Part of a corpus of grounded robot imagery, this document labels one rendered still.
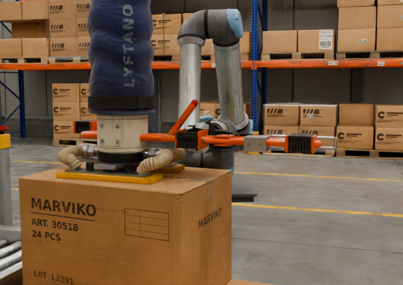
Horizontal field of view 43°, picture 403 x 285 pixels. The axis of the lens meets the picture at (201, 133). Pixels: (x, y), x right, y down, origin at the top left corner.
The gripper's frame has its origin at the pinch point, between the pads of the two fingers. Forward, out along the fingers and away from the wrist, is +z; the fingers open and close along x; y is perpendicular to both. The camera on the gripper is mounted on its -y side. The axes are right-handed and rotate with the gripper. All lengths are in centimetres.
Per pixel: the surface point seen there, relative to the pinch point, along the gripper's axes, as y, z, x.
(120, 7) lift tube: 22.6, 9.3, 41.2
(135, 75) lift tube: 19.5, 6.2, 20.2
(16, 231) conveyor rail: 97, -30, -47
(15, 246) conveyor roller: 94, -24, -52
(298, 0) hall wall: 94, -838, 184
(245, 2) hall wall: 197, -833, 186
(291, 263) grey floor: 0, -190, -105
